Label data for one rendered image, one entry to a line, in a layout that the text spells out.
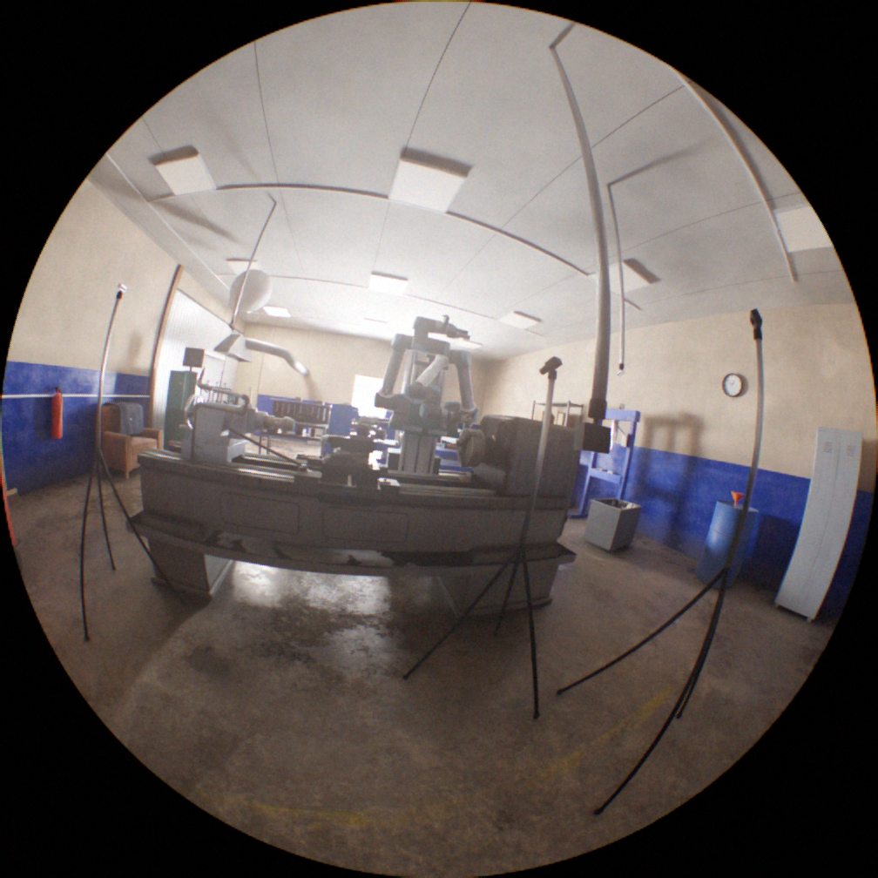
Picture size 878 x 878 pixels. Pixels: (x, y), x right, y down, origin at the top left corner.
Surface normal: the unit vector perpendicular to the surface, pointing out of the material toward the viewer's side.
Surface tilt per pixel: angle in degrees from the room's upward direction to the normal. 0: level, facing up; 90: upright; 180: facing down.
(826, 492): 90
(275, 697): 0
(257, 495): 90
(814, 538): 90
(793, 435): 90
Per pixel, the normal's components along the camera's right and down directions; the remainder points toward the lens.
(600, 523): -0.91, -0.11
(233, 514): 0.30, 0.11
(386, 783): 0.15, -0.99
